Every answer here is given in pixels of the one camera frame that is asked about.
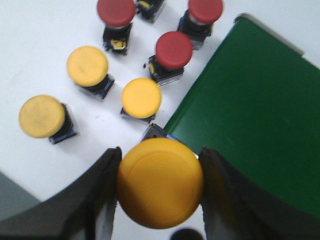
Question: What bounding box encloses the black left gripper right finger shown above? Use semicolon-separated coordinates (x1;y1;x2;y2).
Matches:
199;147;320;240

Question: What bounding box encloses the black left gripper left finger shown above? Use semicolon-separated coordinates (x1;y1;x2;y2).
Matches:
0;147;122;240

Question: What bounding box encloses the yellow mushroom push button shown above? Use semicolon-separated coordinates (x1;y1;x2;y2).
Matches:
120;77;162;124
18;94;78;145
66;45;115;100
116;123;204;229

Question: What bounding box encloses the aluminium conveyor frame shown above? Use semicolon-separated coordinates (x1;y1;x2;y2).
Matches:
233;12;305;57

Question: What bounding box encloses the green conveyor belt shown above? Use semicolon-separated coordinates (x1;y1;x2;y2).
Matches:
165;19;320;217

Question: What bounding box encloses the red mushroom push button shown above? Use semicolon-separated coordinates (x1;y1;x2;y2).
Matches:
143;31;193;86
136;0;165;24
177;0;224;50
97;0;136;56

